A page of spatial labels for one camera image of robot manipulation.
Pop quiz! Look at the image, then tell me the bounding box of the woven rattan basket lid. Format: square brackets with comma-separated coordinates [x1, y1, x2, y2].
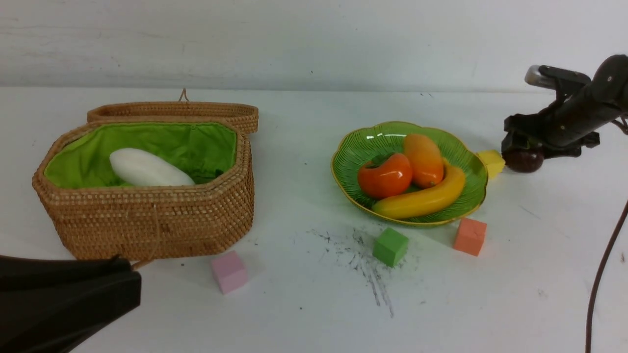
[87, 89, 260, 134]

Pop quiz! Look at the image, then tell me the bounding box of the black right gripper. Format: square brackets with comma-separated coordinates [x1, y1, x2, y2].
[501, 86, 627, 159]

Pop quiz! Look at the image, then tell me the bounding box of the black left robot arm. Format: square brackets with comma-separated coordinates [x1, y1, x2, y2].
[0, 255, 142, 353]

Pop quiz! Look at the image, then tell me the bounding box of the pink foam cube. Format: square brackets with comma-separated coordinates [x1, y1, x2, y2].
[210, 251, 249, 295]

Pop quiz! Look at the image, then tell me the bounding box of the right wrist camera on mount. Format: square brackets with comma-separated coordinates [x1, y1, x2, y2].
[524, 65, 592, 99]

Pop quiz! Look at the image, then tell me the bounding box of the green foam cube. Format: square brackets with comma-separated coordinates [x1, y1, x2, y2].
[372, 227, 410, 268]

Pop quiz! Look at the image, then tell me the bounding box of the purple mangosteen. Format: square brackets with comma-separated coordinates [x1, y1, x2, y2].
[502, 149, 545, 174]

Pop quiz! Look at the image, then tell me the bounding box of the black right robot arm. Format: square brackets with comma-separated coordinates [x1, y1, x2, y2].
[501, 54, 628, 158]

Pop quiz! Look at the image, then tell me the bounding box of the yellow banana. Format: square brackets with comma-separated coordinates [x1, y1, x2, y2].
[371, 163, 466, 220]

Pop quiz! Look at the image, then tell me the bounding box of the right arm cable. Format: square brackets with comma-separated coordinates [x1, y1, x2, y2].
[585, 118, 628, 353]

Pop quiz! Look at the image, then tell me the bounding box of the orange persimmon with green calyx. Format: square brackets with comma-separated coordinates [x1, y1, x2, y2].
[357, 152, 413, 200]

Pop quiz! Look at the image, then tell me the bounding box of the white radish with green leaves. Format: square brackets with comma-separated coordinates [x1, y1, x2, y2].
[108, 148, 225, 187]

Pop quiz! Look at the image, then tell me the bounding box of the yellow foam cube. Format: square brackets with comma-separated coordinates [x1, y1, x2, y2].
[477, 150, 505, 179]

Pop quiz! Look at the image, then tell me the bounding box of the salmon orange foam cube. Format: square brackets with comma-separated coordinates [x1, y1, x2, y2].
[453, 218, 487, 257]

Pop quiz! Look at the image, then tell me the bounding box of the woven rattan basket green lining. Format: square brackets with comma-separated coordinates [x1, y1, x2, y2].
[32, 119, 254, 265]

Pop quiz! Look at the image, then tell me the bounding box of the orange yellow mango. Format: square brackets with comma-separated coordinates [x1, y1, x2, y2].
[403, 134, 445, 189]

